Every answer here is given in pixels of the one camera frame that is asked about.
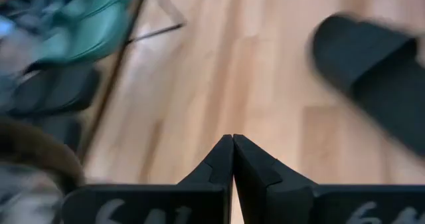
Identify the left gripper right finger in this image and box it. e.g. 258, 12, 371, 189
233, 134, 425, 224

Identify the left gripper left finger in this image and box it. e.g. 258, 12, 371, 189
62, 134, 235, 224

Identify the black rubber slide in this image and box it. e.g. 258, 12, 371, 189
39, 116, 84, 154
307, 13, 425, 157
6, 63, 101, 117

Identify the black metal wood shelf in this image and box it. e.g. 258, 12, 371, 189
78, 0, 187, 162

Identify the brown furry slipper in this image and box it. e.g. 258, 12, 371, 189
0, 117, 86, 224

